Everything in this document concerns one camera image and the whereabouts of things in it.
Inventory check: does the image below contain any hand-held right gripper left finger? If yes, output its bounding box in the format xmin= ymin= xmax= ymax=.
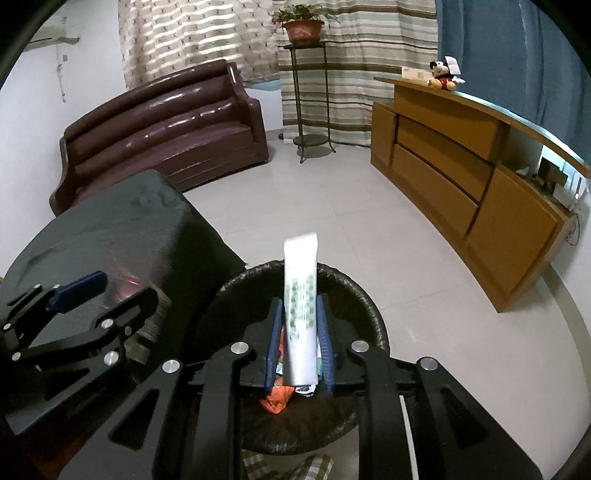
xmin=58 ymin=296 xmax=284 ymax=480

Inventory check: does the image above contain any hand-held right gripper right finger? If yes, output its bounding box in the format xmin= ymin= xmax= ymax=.
xmin=315 ymin=293 xmax=543 ymax=480

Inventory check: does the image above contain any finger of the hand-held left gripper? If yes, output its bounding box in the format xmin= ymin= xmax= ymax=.
xmin=11 ymin=287 xmax=160 ymax=370
xmin=0 ymin=271 xmax=109 ymax=352

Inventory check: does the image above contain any white tube with green dots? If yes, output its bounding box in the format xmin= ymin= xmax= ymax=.
xmin=283 ymin=232 xmax=320 ymax=387

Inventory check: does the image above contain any trash bin with black bag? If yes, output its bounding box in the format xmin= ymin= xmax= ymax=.
xmin=182 ymin=260 xmax=389 ymax=457

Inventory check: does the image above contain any small orange plastic bag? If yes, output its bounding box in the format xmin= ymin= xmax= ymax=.
xmin=259 ymin=385 xmax=296 ymax=414

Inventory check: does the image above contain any green checked cloth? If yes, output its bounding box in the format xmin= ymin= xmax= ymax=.
xmin=242 ymin=451 xmax=335 ymax=480

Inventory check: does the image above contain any dark brown leather sofa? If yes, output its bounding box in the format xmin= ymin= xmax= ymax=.
xmin=48 ymin=61 xmax=269 ymax=217

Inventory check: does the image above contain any black metal plant stand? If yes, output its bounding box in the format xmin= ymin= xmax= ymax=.
xmin=283 ymin=41 xmax=338 ymax=164

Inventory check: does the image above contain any wooden cabinet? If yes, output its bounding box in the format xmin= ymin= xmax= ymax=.
xmin=370 ymin=76 xmax=591 ymax=313

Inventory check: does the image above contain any white air conditioner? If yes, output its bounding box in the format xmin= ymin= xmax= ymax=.
xmin=28 ymin=25 xmax=81 ymax=51

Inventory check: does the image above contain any beige patterned curtain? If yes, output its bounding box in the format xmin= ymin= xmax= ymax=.
xmin=117 ymin=0 xmax=287 ymax=90

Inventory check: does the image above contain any small dark brown box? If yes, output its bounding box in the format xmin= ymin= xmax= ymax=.
xmin=536 ymin=157 xmax=570 ymax=191

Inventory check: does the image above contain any mouse plush toy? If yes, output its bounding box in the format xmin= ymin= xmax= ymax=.
xmin=427 ymin=56 xmax=466 ymax=92

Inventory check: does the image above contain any green brown striped curtain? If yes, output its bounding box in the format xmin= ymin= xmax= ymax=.
xmin=276 ymin=0 xmax=439 ymax=149

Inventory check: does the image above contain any potted plant in terracotta pot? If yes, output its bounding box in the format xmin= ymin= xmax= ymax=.
xmin=271 ymin=4 xmax=340 ymax=43

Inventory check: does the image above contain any blue curtain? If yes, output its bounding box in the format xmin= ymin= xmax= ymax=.
xmin=434 ymin=0 xmax=591 ymax=169

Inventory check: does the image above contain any air conditioner cable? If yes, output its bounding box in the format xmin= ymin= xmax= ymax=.
xmin=55 ymin=48 xmax=68 ymax=104

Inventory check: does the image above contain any thin dark cable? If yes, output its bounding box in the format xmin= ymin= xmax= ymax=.
xmin=564 ymin=210 xmax=581 ymax=246

